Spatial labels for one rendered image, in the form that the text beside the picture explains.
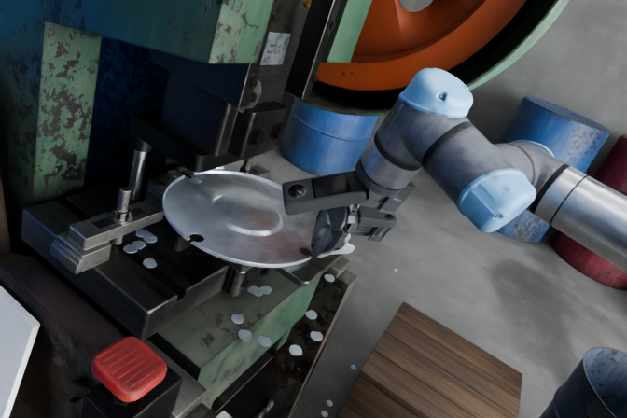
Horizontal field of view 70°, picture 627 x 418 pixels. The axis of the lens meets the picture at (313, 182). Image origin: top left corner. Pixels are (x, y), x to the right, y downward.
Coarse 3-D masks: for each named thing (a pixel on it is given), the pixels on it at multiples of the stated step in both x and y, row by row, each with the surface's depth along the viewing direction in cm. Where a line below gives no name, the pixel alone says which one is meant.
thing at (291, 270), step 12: (300, 252) 75; (240, 264) 77; (300, 264) 72; (312, 264) 73; (324, 264) 74; (228, 276) 79; (240, 276) 78; (252, 276) 82; (288, 276) 70; (300, 276) 69; (312, 276) 70; (228, 288) 80; (240, 288) 80
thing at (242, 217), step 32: (192, 192) 80; (224, 192) 84; (256, 192) 88; (192, 224) 72; (224, 224) 74; (256, 224) 77; (288, 224) 81; (224, 256) 66; (256, 256) 70; (288, 256) 73
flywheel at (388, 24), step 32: (384, 0) 96; (448, 0) 90; (480, 0) 87; (512, 0) 81; (384, 32) 97; (416, 32) 94; (448, 32) 89; (480, 32) 85; (320, 64) 103; (352, 64) 99; (384, 64) 95; (416, 64) 92; (448, 64) 89
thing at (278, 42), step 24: (288, 0) 67; (288, 24) 70; (288, 48) 73; (264, 72) 71; (288, 72) 77; (168, 96) 72; (192, 96) 70; (264, 96) 74; (168, 120) 74; (192, 120) 71; (216, 120) 69; (240, 120) 70; (264, 120) 72; (216, 144) 70; (240, 144) 71; (264, 144) 75
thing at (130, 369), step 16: (112, 352) 50; (128, 352) 50; (144, 352) 51; (96, 368) 48; (112, 368) 48; (128, 368) 49; (144, 368) 49; (160, 368) 50; (112, 384) 47; (128, 384) 47; (144, 384) 48; (128, 400) 47
